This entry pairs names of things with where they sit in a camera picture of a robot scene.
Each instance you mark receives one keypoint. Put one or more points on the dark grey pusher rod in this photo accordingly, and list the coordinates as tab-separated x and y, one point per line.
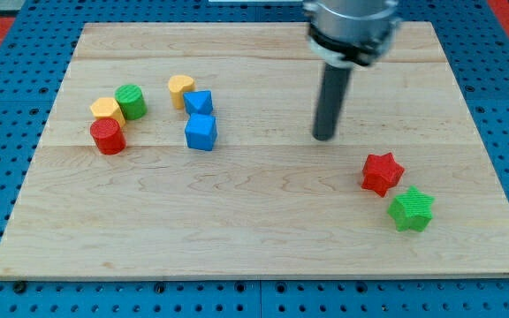
330	101

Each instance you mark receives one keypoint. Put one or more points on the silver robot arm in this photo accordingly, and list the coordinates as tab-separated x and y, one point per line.
344	34

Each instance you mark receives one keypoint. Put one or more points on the blue triangle block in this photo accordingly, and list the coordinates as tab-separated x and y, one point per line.
198	102

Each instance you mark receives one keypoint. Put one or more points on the blue cube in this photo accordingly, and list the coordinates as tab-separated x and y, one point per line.
201	132

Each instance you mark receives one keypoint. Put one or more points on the red star block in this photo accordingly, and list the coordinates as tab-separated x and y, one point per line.
380	173

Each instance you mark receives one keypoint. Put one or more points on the wooden board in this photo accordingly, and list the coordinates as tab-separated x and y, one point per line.
268	201

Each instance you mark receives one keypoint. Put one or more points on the green star block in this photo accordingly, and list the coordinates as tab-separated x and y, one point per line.
411	210

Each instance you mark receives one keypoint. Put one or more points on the yellow heart block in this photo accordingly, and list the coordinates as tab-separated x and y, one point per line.
178	85

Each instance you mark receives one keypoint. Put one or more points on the green cylinder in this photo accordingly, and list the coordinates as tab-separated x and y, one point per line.
131	101

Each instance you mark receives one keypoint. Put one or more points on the yellow hexagon block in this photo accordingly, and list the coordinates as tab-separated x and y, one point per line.
107	107

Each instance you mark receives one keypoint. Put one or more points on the red cylinder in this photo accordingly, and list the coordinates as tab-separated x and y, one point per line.
108	136

